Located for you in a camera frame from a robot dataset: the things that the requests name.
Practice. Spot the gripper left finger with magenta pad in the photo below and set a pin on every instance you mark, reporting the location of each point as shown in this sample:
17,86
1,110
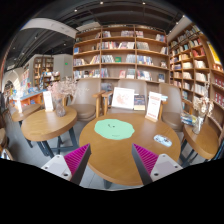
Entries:
70,167

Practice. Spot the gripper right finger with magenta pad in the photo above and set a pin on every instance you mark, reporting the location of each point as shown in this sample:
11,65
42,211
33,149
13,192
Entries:
151,166

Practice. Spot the green round mouse pad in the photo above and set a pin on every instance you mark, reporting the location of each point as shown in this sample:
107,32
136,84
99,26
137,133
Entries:
114,129

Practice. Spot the round wooden centre table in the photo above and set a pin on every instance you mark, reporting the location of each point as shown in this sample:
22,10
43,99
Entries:
112,160

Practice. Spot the round wooden table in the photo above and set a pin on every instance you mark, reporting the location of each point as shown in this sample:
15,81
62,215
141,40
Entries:
45,128
112,160
205,143

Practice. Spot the round wooden left table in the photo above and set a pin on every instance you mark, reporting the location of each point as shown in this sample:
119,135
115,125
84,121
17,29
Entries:
45,128

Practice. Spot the white sign in wooden stand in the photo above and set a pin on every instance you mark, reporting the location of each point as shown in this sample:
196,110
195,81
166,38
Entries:
153,107

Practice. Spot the beige armchair right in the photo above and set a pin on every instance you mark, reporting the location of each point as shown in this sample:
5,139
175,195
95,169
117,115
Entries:
171,114

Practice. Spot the beige armchair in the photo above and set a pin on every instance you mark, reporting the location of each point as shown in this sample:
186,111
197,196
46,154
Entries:
171,114
87,101
139,87

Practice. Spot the stack of books right table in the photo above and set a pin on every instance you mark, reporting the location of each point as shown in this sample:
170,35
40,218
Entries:
188,119

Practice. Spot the round wooden right table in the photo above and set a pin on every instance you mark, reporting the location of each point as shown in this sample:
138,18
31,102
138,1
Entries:
205,143

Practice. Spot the dark book on chair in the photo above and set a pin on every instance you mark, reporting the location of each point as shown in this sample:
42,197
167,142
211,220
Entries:
139,102

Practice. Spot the beige armchair left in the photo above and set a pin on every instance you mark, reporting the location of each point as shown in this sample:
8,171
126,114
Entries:
87,101

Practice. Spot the white sign on left table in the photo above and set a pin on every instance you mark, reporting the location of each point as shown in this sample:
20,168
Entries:
48,101

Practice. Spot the white framed picture board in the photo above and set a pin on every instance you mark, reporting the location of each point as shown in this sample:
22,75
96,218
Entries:
123,98

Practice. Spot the small round table far left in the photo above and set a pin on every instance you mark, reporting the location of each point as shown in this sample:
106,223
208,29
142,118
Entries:
27,111

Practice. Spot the orange display counter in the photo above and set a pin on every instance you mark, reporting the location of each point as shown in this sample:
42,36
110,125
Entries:
30,99

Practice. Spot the glass vase with pink flowers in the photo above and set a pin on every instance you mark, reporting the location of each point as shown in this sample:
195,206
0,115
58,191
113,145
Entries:
59,91

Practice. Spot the beige armchair middle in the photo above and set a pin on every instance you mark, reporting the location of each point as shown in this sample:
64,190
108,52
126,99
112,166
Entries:
139,87

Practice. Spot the glass vase with dried flowers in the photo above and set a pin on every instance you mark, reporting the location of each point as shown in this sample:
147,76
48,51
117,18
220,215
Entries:
204,107

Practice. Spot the distant wooden bookshelf left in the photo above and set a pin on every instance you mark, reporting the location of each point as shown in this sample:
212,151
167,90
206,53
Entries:
42,71

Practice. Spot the large wooden bookshelf centre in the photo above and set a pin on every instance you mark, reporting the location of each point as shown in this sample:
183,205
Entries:
117,51

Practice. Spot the wooden bookshelf right wall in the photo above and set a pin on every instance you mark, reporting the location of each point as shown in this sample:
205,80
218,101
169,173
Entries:
195,68

